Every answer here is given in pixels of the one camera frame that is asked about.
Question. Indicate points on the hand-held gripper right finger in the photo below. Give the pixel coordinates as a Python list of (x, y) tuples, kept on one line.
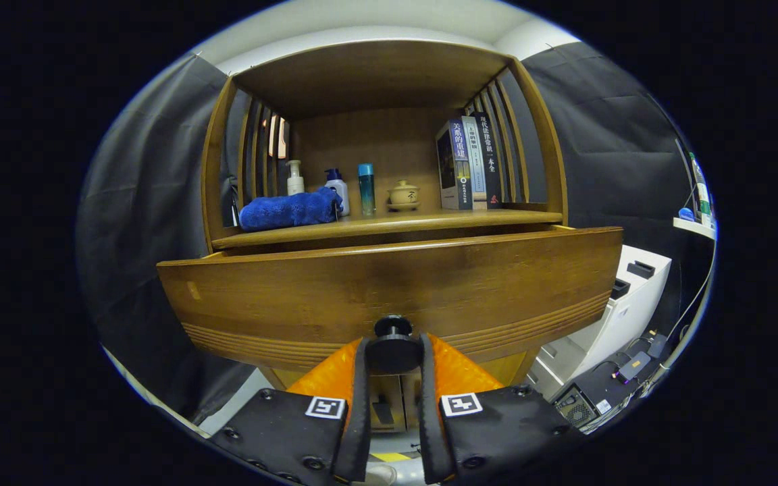
[(427, 432)]

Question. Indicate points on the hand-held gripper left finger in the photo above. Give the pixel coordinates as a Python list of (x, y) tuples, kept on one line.
[(360, 418)]

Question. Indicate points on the wooden drawer with black knob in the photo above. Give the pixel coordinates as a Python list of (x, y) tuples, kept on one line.
[(362, 283)]

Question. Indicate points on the wooden cabinet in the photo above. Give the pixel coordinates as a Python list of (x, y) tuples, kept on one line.
[(375, 135)]

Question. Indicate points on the black computer case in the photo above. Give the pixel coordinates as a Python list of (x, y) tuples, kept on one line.
[(598, 391)]

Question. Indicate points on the blue towel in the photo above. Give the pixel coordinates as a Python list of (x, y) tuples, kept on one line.
[(281, 210)]

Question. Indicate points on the teal blue bottle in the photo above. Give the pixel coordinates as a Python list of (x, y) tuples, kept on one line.
[(367, 196)]

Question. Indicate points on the beige lidded teacup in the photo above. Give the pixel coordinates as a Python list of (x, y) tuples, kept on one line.
[(403, 196)]

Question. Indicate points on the white bottle with blue cap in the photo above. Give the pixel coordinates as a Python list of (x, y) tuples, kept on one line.
[(339, 192)]

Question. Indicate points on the white box unit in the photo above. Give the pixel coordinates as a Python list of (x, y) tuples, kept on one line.
[(625, 310)]

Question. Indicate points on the white pump bottle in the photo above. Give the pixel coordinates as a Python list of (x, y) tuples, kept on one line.
[(295, 185)]

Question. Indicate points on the blue spine book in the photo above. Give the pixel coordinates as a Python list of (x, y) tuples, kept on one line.
[(460, 169)]

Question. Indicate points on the white spine book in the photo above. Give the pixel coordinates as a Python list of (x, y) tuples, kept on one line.
[(477, 169)]

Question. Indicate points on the black spine book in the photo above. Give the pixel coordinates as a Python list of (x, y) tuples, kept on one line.
[(492, 169)]

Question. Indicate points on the black backdrop cloth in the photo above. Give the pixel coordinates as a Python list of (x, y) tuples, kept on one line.
[(632, 169)]

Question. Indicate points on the small blue item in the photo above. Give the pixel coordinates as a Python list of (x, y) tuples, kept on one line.
[(686, 214)]

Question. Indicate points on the green clear bottle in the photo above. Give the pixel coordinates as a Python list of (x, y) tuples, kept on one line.
[(702, 196)]

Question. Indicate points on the white wall shelf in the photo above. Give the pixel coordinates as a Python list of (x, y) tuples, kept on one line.
[(693, 227)]

